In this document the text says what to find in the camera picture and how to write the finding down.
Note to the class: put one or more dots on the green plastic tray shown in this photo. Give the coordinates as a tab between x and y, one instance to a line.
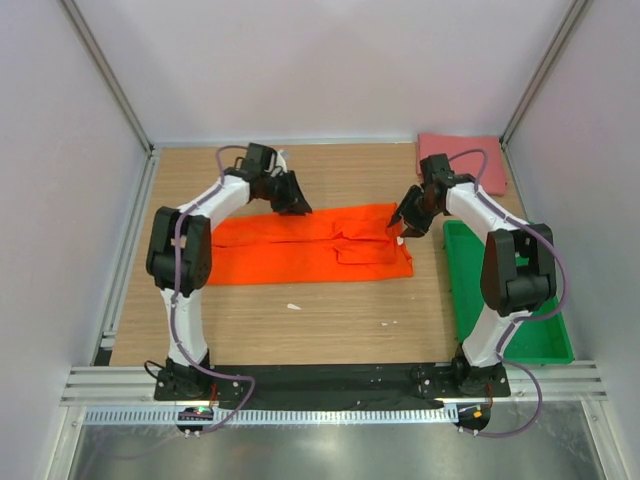
542	339

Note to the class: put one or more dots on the aluminium front frame rail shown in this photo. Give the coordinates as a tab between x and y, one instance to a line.
135	386

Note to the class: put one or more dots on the folded pink t shirt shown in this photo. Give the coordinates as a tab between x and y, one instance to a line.
494	180

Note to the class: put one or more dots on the orange t shirt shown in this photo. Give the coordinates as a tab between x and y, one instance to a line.
348	244

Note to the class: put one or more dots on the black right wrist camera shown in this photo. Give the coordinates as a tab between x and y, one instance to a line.
433	167

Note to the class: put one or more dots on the aluminium corner post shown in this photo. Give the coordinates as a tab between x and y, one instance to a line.
91	45
566	29

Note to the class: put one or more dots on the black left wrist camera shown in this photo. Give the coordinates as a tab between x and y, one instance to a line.
259	159

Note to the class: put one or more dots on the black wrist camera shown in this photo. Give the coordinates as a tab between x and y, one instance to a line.
259	159
433	167

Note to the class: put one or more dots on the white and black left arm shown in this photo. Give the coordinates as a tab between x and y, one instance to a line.
180	258

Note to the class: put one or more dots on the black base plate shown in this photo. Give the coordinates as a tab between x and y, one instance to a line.
338	387

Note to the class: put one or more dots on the left aluminium corner post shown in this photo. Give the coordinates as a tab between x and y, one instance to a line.
91	45

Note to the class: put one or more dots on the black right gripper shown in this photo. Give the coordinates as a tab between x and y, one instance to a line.
416	227

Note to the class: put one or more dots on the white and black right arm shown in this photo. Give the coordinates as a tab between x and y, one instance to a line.
518	271

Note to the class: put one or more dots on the right aluminium corner post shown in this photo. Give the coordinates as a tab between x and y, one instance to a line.
566	29

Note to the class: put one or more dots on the white slotted cable duct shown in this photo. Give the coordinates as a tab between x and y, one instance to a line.
184	416

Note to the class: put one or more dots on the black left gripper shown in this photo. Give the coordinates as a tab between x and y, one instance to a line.
293	202

